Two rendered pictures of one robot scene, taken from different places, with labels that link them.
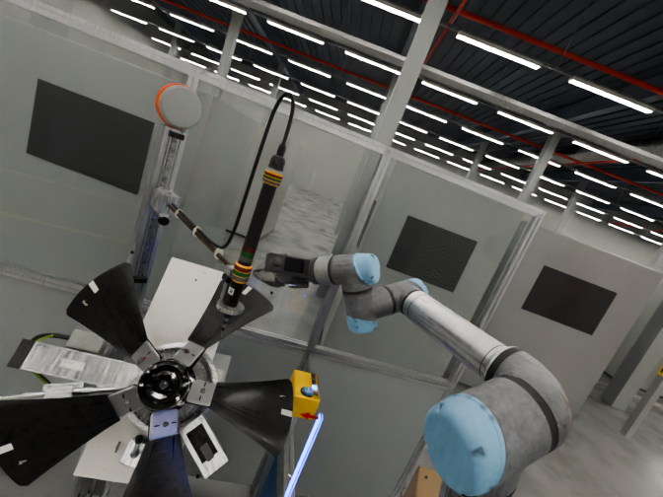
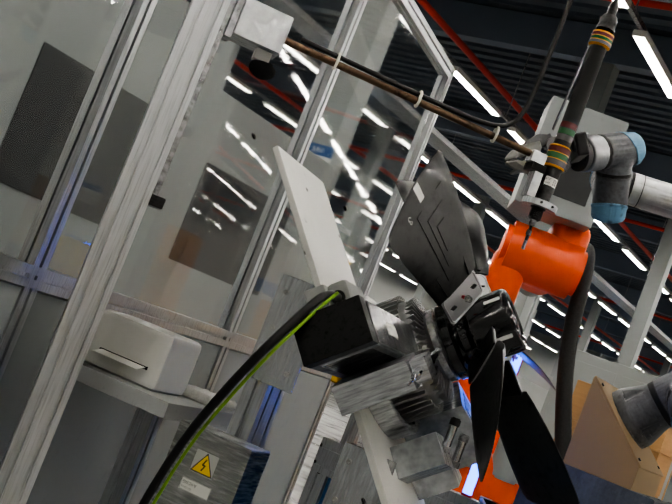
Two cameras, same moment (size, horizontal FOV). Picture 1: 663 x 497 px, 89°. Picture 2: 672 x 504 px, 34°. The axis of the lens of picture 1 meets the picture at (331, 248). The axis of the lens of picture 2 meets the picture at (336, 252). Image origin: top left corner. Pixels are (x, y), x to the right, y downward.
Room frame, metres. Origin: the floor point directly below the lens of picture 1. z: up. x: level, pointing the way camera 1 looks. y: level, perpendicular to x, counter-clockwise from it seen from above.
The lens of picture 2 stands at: (-0.07, 2.11, 1.06)
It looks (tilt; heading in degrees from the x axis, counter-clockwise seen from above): 5 degrees up; 303
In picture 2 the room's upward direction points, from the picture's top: 21 degrees clockwise
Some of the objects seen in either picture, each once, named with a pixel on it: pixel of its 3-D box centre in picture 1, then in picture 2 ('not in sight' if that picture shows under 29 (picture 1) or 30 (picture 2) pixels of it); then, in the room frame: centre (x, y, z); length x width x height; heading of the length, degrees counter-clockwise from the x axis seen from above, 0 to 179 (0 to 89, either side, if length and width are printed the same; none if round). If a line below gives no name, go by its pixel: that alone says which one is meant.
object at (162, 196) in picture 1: (165, 200); (257, 27); (1.22, 0.65, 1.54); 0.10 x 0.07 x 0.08; 47
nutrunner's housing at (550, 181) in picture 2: (253, 236); (574, 110); (0.80, 0.19, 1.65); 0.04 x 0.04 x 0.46
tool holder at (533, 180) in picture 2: (233, 289); (542, 182); (0.80, 0.20, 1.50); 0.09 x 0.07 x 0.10; 47
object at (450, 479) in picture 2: not in sight; (433, 471); (0.79, 0.22, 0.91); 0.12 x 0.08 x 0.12; 12
